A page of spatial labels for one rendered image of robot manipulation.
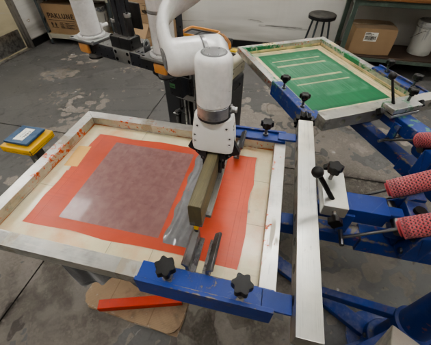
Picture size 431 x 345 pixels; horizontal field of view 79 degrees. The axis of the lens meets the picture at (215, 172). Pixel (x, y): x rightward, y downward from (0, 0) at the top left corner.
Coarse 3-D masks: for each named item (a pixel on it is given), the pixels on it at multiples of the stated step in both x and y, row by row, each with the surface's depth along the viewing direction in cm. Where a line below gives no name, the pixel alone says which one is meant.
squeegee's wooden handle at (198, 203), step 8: (208, 152) 65; (208, 160) 63; (216, 160) 63; (208, 168) 61; (216, 168) 65; (200, 176) 59; (208, 176) 59; (216, 176) 67; (200, 184) 58; (208, 184) 58; (200, 192) 56; (208, 192) 59; (192, 200) 55; (200, 200) 55; (208, 200) 61; (192, 208) 54; (200, 208) 54; (192, 216) 56; (200, 216) 55; (192, 224) 58; (200, 224) 58
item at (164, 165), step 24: (96, 144) 96; (120, 144) 96; (144, 144) 96; (168, 144) 96; (72, 168) 87; (96, 168) 87; (120, 168) 87; (144, 168) 87; (168, 168) 87; (192, 168) 87; (240, 168) 87; (240, 192) 80
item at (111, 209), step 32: (64, 192) 80; (96, 192) 80; (128, 192) 80; (160, 192) 80; (64, 224) 72; (96, 224) 72; (128, 224) 72; (160, 224) 72; (224, 224) 72; (224, 256) 65
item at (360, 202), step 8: (352, 200) 67; (360, 200) 67; (368, 200) 67; (376, 200) 67; (384, 200) 67; (352, 208) 65; (360, 208) 65; (368, 208) 65; (376, 208) 65; (384, 208) 65; (328, 216) 68; (360, 216) 66; (368, 216) 65; (376, 216) 64; (384, 216) 64; (368, 224) 67; (376, 224) 66
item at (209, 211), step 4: (224, 168) 70; (220, 176) 68; (216, 180) 67; (220, 180) 67; (216, 184) 66; (220, 184) 67; (216, 188) 65; (212, 192) 64; (216, 192) 64; (212, 196) 63; (216, 196) 64; (212, 200) 63; (212, 204) 62; (208, 208) 61; (212, 208) 61; (208, 212) 60; (212, 212) 61; (208, 216) 60
